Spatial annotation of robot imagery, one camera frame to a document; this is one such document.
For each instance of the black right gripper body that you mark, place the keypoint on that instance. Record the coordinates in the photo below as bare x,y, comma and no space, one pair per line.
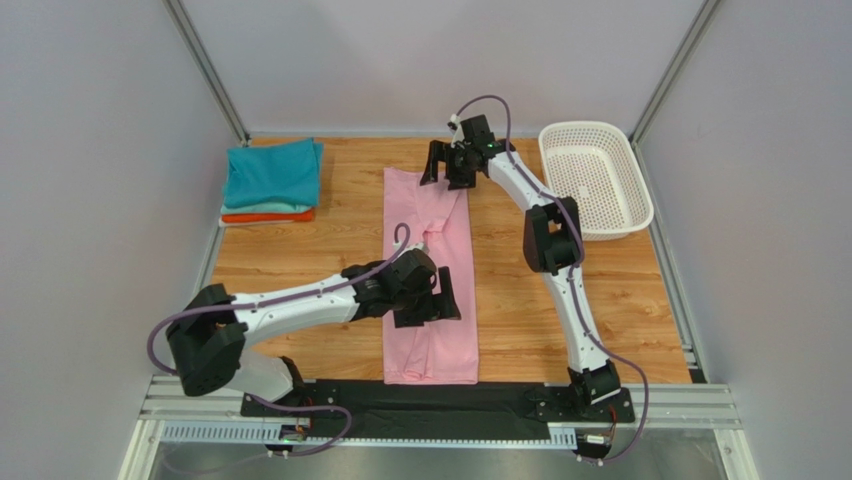
454,165

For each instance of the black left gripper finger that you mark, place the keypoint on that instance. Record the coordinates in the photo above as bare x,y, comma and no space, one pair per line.
413,317
444,301

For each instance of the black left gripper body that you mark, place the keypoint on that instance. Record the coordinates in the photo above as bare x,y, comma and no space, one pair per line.
407,299

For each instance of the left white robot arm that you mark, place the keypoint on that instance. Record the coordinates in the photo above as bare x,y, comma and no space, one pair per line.
211,341

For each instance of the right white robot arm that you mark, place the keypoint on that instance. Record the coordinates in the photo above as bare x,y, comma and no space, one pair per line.
552,247

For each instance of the orange folded t-shirt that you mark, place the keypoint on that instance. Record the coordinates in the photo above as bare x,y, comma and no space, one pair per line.
266,217

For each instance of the black base mat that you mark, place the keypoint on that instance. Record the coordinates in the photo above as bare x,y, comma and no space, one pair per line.
484,411

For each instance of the white plastic basket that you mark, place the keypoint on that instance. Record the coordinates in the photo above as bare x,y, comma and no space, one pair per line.
593,162

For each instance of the teal folded t-shirt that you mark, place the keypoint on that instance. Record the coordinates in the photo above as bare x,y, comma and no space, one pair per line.
286,173

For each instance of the mint folded t-shirt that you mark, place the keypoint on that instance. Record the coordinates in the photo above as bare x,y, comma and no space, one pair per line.
266,208

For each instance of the aluminium frame rail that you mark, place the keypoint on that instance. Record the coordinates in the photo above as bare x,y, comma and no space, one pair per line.
231,417

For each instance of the right aluminium corner post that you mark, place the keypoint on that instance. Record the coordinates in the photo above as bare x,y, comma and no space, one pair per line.
688,44

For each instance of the aluminium corner post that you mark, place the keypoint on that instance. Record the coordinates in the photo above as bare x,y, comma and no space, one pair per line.
688,44
183,22

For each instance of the left aluminium corner post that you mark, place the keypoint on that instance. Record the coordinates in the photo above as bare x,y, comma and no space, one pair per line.
183,22

